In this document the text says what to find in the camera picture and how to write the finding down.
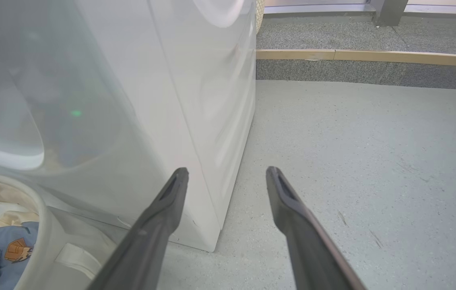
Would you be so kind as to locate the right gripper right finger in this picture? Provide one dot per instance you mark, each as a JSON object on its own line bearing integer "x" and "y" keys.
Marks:
{"x": 308, "y": 249}

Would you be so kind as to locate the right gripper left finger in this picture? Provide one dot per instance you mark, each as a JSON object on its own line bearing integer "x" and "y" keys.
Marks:
{"x": 151, "y": 241}

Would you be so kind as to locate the white cream garment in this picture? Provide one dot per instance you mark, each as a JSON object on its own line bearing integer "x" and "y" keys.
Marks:
{"x": 10, "y": 215}

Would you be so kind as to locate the white front-load washing machine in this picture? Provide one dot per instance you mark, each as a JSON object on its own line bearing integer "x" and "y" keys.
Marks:
{"x": 195, "y": 80}

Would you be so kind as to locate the cream canvas laundry basket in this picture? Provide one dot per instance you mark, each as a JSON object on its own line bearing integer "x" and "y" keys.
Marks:
{"x": 42, "y": 225}

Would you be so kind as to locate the woven wicker basket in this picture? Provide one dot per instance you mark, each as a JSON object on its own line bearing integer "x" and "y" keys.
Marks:
{"x": 260, "y": 12}

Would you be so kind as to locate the grey metal post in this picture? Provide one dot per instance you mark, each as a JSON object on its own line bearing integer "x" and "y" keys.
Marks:
{"x": 388, "y": 12}

